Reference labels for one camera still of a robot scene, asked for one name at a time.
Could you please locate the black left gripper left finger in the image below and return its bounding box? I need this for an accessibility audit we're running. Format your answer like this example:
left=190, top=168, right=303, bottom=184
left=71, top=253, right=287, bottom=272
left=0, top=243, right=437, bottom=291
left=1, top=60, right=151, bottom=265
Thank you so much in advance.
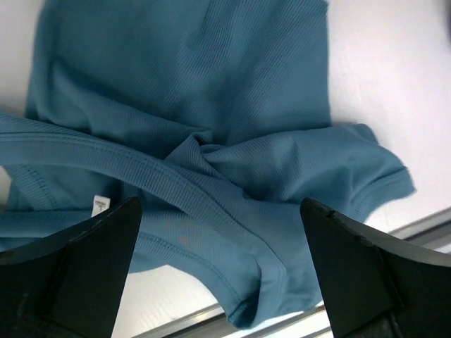
left=1, top=197, right=142, bottom=338

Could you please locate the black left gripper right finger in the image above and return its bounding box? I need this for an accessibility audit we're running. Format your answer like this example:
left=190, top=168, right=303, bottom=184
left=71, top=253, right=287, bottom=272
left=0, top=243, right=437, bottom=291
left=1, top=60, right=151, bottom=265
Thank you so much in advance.
left=299, top=196, right=451, bottom=338

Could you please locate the grey blue tank top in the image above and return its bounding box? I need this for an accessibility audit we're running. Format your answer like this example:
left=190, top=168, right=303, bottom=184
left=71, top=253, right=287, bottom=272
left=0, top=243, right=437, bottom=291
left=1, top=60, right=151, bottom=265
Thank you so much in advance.
left=1, top=1, right=414, bottom=329

